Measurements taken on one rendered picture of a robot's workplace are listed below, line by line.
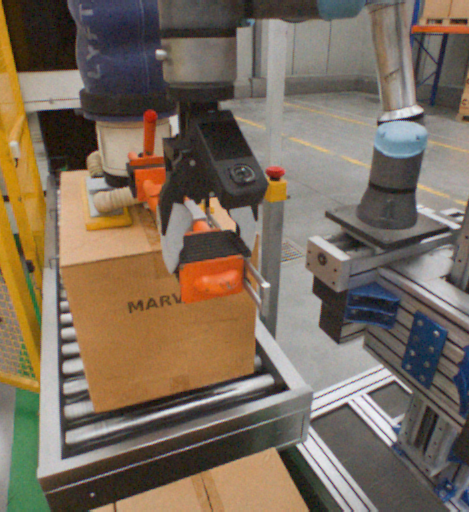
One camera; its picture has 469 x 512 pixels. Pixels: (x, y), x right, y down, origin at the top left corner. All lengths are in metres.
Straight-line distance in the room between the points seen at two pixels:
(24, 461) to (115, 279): 1.23
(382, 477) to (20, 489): 1.28
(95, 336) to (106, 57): 0.57
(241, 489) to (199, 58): 0.91
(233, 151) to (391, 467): 1.34
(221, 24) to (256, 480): 0.94
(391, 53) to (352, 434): 1.22
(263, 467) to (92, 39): 1.02
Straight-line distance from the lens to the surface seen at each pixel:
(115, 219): 0.93
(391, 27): 1.16
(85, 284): 0.84
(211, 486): 1.08
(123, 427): 1.22
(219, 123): 0.43
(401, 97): 1.16
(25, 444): 2.00
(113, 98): 0.93
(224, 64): 0.43
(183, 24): 0.42
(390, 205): 1.06
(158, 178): 0.78
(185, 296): 0.47
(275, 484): 1.09
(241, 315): 0.97
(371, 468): 1.57
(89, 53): 0.96
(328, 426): 1.64
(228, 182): 0.37
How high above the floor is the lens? 1.46
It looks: 29 degrees down
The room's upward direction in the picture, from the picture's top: straight up
